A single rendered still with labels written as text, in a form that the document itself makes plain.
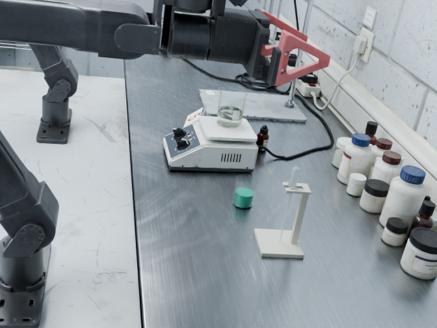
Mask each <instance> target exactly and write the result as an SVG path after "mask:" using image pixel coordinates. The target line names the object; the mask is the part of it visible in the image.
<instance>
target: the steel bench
mask: <svg viewBox="0 0 437 328"><path fill-rule="evenodd" d="M123 61H124V79H125V85H126V104H127V123H128V134H129V153H130V163H131V182H132V192H133V211H134V221H135V240H136V250H137V269H138V280H139V299H140V318H141V328H437V276H436V277H435V278H434V279H430V280H424V279H419V278H416V277H413V276H411V275H409V274H408V273H407V272H406V271H405V270H404V269H403V268H402V267H401V258H402V256H403V253H404V249H405V247H406V243H405V240H406V237H407V235H408V234H406V237H405V239H404V241H403V244H402V245H401V246H398V247H395V246H391V245H388V244H387V243H385V242H384V241H383V240H382V234H383V231H384V228H385V227H383V226H382V225H381V223H380V220H379V219H380V216H381V213H370V212H367V211H365V210H364V209H362V208H361V207H360V199H361V197H362V196H360V197H354V196H351V195H349V194H348V193H347V192H346V188H347V185H346V184H344V183H342V182H340V181H339V180H338V178H337V176H338V172H339V169H337V168H335V167H334V166H333V165H332V158H333V155H334V150H335V147H336V143H337V140H338V139H339V138H340V137H348V138H352V136H353V134H352V133H351V132H350V131H349V130H348V128H347V127H346V126H345V125H344V124H343V123H342V121H340V119H339V118H338V117H337V116H336V115H335V114H334V113H333V112H332V110H331V109H330V108H329V107H328V106H327V108H326V109H324V110H320V109H318V108H316V106H315V104H314V100H313V98H307V97H303V95H302V94H301V93H300V92H299V91H298V90H297V88H296V89H295V94H298V95H299V96H300V97H302V99H303V100H304V101H305V102H306V104H307V105H308V106H309V107H311V108H312V109H313V110H314V111H315V112H316V113H318V114H319V115H320V116H321V117H322V118H323V119H324V121H325V122H326V124H327V125H328V127H329V128H330V131H331V132H332V135H333V138H334V144H333V146H331V147H330V148H326V149H322V150H315V151H313V152H309V153H307V154H303V155H301V156H298V157H294V158H291V159H281V158H276V157H273V156H272V155H270V154H269V153H268V152H267V151H266V152H258V155H257V159H256V166H255V168H254V169H253V172H223V171H179V170H170V168H169V165H168V160H167V158H166V153H165V148H164V145H163V139H164V138H165V136H166V135H168V134H170V133H173V131H172V129H173V128H178V125H179V122H180V120H181V118H182V115H185V116H189V115H190V114H192V113H194V112H195V111H197V110H199V109H201V108H203V107H204V106H203V104H202V101H201V99H200V96H199V94H198V90H199V89H207V90H219V87H234V88H238V89H242V90H244V91H246V92H249V93H258V94H273V95H282V96H289V94H281V93H279V92H269V91H266V90H256V89H251V88H249V87H246V86H245V85H243V84H242V83H240V82H236V81H228V80H224V79H218V78H215V77H212V76H210V75H208V74H206V73H204V72H203V71H201V70H199V69H197V68H196V67H194V66H193V65H191V64H190V63H188V62H187V61H185V60H184V59H181V58H173V57H168V55H167V54H164V53H162V52H159V55H149V54H144V55H143V56H141V57H139V58H137V59H132V60H126V59H123ZM188 61H190V62H192V63H193V64H194V65H196V66H197V67H199V68H201V69H203V70H205V71H206V72H208V73H210V74H213V75H215V76H219V77H223V78H228V79H235V77H236V76H237V75H241V74H243V73H246V72H247V71H246V70H245V68H244V67H243V65H242V64H232V63H225V62H213V61H206V59H205V60H204V61H200V60H193V59H188ZM293 101H294V103H295V104H296V105H297V107H298V108H299V109H300V110H301V111H302V113H303V114H304V116H305V117H306V118H307V121H306V122H285V121H274V120H255V119H247V121H248V123H249V124H250V126H251V127H252V129H253V130H254V133H255V134H256V135H258V133H259V132H260V128H261V127H262V126H263V125H267V128H268V129H269V130H268V134H269V141H268V145H267V148H268V149H269V150H270V151H271V152H272V153H273V154H275V155H277V156H285V157H289V156H293V155H295V154H299V153H301V152H305V151H307V150H311V149H313V148H318V147H324V146H328V145H330V144H331V143H332V140H331V136H330V134H329V132H328V130H327V128H326V126H325V125H324V123H323V121H322V120H321V119H320V118H319V117H318V116H317V115H316V114H315V113H313V112H312V111H311V110H309V109H308V108H307V107H306V106H305V105H304V103H303V102H302V100H301V99H300V98H299V97H297V96H294V98H293ZM293 167H298V168H299V170H300V171H299V174H298V180H297V183H300V184H307V185H308V187H309V189H310V191H311V194H310V195H309V196H308V201H307V204H306V209H305V212H304V217H303V220H302V225H301V228H300V234H299V237H298V241H299V243H300V246H301V248H302V250H303V253H304V258H280V257H265V256H261V254H260V251H259V247H258V243H257V241H256V237H255V234H254V229H255V228H260V229H273V230H281V229H282V221H283V217H284V212H285V207H286V203H287V198H288V194H289V193H286V192H285V188H288V187H283V185H282V183H283V182H289V181H290V177H291V172H292V169H293ZM239 174H249V175H252V176H255V177H256V178H257V179H258V182H257V185H256V191H255V195H254V201H253V205H252V207H251V208H249V209H240V208H238V207H236V206H234V205H233V196H234V191H235V185H236V180H237V179H236V177H237V176H238V175H239Z"/></svg>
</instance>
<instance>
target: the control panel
mask: <svg viewBox="0 0 437 328"><path fill-rule="evenodd" d="M182 129H183V131H186V132H187V134H189V133H190V135H187V134H186V136H184V137H183V138H182V139H186V140H187V141H189V142H190V145H189V146H188V147H187V148H186V149H183V150H178V149H177V143H176V140H175V139H174V133H171V134H169V135H167V136H165V139H166V143H167V147H168V151H169V153H170V158H173V157H176V156H178V155H180V154H182V153H184V152H187V151H189V150H191V149H193V148H196V147H197V146H200V142H199V140H198V137H197V134H196V132H195V130H194V127H193V124H191V125H189V126H187V127H184V128H182ZM189 137H192V139H189Z"/></svg>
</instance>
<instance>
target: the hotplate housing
mask: <svg viewBox="0 0 437 328"><path fill-rule="evenodd" d="M192 124H193V127H194V130H195V132H196V134H197V137H198V140H199V142H200V146H197V147H196V148H193V149H191V150H189V151H187V152H184V153H182V154H180V155H178V156H176V157H173V158H170V153H169V151H168V147H167V143H166V139H165V138H164V139H163V145H164V148H165V153H166V158H167V160H168V165H169V168H170V170H179V171H223V172H253V169H254V168H255V166H256V159H257V155H258V146H257V144H256V143H255V142H246V141H216V140H209V139H206V137H205V135H204V132H203V130H202V127H201V125H200V123H199V122H197V123H192Z"/></svg>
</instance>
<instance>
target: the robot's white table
mask: <svg viewBox="0 0 437 328"><path fill-rule="evenodd" d="M48 88H49V86H48V85H47V83H46V81H45V79H44V73H43V72H29V71H20V70H4V69H0V130H1V132H2V133H3V135H4V136H5V138H6V139H7V141H8V142H9V144H10V145H11V147H12V148H13V150H14V151H15V153H16V154H17V155H18V157H19V158H20V159H21V161H22V162H23V164H24V165H25V166H26V167H27V169H28V170H29V171H31V172H32V173H33V174H34V175H35V177H36V178H37V180H38V181H39V182H42V181H45V182H46V184H47V185H48V186H49V188H50V190H51V191H52V192H53V194H54V196H55V197H56V199H57V200H58V202H59V215H58V220H57V228H56V233H55V237H54V239H53V241H52V242H51V254H50V259H49V267H48V271H47V279H46V287H45V292H44V300H43V305H42V313H41V317H40V325H39V327H38V328H141V318H140V299H139V280H138V269H137V250H136V240H135V221H134V211H133V192H132V182H131V163H130V153H129V134H128V123H127V104H126V85H125V79H120V78H111V77H95V76H87V75H79V80H78V85H77V91H76V93H75V94H74V95H73V96H71V97H69V108H70V109H72V119H71V124H70V132H69V136H68V143H67V144H46V143H38V142H36V136H37V133H38V128H39V125H40V118H41V117H42V96H43V95H46V94H47V92H48Z"/></svg>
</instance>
